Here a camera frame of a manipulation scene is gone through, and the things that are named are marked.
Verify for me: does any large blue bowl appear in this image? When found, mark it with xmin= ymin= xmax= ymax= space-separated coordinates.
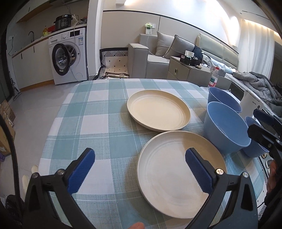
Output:
xmin=204 ymin=102 xmax=251 ymax=154

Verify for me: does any white washing machine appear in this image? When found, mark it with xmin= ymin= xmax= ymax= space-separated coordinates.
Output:
xmin=48 ymin=27 xmax=88 ymax=85

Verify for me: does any cardboard box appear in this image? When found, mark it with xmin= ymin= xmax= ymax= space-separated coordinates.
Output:
xmin=1 ymin=100 xmax=16 ymax=157

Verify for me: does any small blue bowl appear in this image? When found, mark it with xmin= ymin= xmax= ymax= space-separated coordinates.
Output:
xmin=242 ymin=116 xmax=270 ymax=158

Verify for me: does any white curtain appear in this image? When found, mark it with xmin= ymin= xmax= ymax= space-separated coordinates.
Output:
xmin=238 ymin=20 xmax=275 ymax=79

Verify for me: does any grey sofa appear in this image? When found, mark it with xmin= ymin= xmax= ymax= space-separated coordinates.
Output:
xmin=128 ymin=34 xmax=170 ymax=79

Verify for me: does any black pressure cooker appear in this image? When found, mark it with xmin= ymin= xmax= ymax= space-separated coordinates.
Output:
xmin=54 ymin=14 xmax=73 ymax=31

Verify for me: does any far blue bowl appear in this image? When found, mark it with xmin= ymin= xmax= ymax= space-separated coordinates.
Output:
xmin=207 ymin=87 xmax=242 ymax=113

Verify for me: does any black box on cabinet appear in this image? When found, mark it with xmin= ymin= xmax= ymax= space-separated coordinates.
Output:
xmin=180 ymin=51 xmax=202 ymax=67

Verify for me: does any cream plate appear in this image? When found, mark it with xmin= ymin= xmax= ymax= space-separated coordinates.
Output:
xmin=137 ymin=131 xmax=226 ymax=219
xmin=127 ymin=90 xmax=191 ymax=132

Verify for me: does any dark grey cushion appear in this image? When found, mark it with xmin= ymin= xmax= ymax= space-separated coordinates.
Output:
xmin=163 ymin=35 xmax=195 ymax=59

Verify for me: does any grey side cabinet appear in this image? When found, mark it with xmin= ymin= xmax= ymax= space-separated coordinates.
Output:
xmin=167 ymin=57 xmax=212 ymax=87

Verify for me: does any teal checked tablecloth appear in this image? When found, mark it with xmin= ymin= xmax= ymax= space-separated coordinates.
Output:
xmin=37 ymin=78 xmax=267 ymax=229

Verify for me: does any white kitchen counter cabinet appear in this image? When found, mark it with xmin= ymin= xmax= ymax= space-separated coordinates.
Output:
xmin=12 ymin=39 xmax=54 ymax=90

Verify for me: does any person's left hand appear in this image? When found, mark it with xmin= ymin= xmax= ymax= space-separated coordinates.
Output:
xmin=128 ymin=222 xmax=145 ymax=229

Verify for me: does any yellow oil bottle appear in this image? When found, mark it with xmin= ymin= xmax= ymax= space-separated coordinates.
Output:
xmin=42 ymin=26 xmax=49 ymax=36

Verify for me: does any light grey cushion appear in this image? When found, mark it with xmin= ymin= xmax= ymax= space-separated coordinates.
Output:
xmin=155 ymin=32 xmax=174 ymax=56

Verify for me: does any grey crumpled blanket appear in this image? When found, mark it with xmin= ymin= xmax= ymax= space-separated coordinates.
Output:
xmin=233 ymin=71 xmax=281 ymax=117

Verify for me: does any clear water bottle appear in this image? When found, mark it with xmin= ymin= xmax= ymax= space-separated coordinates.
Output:
xmin=208 ymin=66 xmax=220 ymax=87

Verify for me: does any upper kitchen cabinet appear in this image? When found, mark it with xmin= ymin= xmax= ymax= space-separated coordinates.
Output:
xmin=15 ymin=0 xmax=64 ymax=23

